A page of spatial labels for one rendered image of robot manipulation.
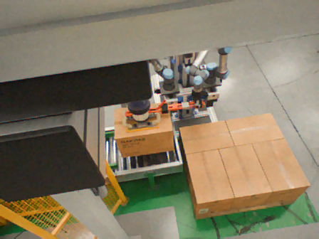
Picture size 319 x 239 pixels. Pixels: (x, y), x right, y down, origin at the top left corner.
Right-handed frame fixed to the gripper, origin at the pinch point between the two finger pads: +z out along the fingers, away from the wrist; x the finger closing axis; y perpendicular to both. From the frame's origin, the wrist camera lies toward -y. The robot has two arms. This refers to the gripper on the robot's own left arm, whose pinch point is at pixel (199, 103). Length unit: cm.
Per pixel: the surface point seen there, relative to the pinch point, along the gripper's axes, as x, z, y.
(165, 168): 34, 65, 43
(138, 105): 11, -22, 60
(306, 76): -128, 123, -217
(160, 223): 78, 122, 59
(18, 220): 105, -33, 144
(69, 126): 155, -183, 51
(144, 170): 35, 62, 67
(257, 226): 96, 122, -53
